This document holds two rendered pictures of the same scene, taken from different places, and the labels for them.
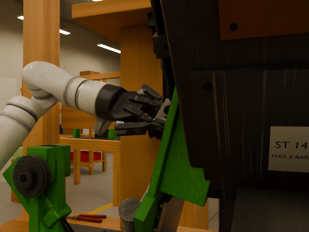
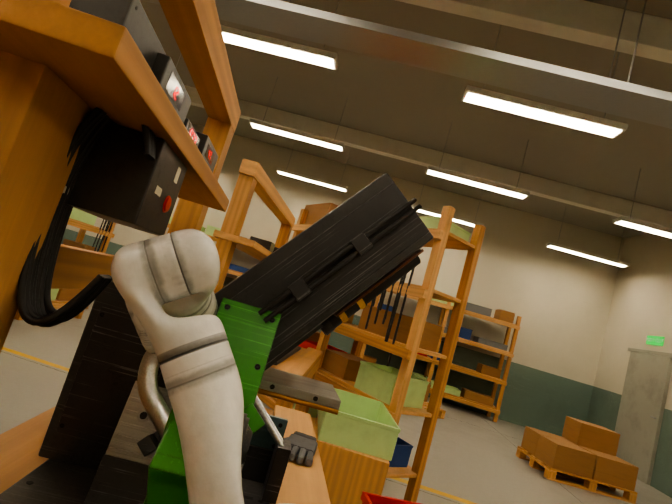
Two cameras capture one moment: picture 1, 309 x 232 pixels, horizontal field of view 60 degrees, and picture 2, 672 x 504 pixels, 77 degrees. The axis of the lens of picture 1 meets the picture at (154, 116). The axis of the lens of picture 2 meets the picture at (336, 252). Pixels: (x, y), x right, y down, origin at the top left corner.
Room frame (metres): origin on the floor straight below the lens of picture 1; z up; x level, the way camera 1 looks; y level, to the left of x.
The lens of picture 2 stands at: (0.66, 0.74, 1.32)
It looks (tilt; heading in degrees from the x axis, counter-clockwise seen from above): 7 degrees up; 245
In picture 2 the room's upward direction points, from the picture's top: 17 degrees clockwise
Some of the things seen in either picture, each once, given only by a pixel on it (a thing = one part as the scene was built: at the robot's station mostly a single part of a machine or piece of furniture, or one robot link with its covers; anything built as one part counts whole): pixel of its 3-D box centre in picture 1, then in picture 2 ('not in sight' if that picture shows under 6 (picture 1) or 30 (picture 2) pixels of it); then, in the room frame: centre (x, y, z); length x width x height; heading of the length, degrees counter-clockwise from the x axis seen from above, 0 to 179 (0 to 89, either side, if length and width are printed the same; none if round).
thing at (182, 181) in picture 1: (190, 151); (236, 357); (0.43, -0.06, 1.17); 0.13 x 0.12 x 0.20; 71
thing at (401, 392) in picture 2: not in sight; (342, 321); (-1.33, -2.97, 1.19); 2.30 x 0.55 x 2.39; 101
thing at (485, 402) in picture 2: not in sight; (432, 344); (-5.45, -6.46, 1.12); 3.16 x 0.54 x 2.24; 150
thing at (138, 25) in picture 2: not in sight; (121, 40); (0.77, 0.05, 1.59); 0.15 x 0.07 x 0.07; 71
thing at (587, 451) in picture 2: not in sight; (577, 450); (-5.40, -3.00, 0.37); 1.20 x 0.80 x 0.74; 158
